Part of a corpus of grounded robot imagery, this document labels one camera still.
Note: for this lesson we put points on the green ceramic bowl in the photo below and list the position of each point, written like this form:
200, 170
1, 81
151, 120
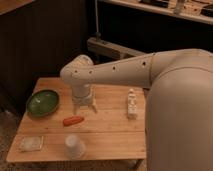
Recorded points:
42, 103

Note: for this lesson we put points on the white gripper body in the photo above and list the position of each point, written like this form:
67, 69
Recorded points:
82, 95

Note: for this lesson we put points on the wooden shelf with items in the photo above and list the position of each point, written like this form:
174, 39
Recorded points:
194, 10

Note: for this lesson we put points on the orange carrot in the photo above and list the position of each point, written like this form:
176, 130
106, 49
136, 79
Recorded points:
72, 120

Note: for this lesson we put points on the white bottle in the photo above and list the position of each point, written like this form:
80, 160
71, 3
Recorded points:
132, 105

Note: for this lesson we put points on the vertical metal pole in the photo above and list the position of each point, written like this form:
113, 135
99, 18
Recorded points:
98, 34

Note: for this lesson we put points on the white paper cup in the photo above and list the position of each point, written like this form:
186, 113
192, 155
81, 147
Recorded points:
74, 146

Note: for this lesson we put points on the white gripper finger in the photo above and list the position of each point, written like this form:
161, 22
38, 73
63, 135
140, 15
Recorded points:
92, 106
75, 108

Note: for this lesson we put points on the wooden table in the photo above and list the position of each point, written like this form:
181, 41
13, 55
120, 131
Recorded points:
108, 134

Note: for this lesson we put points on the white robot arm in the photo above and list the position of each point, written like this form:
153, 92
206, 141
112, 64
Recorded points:
179, 103

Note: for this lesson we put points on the clear plastic wrapped packet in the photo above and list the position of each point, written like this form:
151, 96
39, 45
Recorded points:
33, 143

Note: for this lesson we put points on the grey baseboard heater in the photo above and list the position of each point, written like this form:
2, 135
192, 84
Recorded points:
108, 49

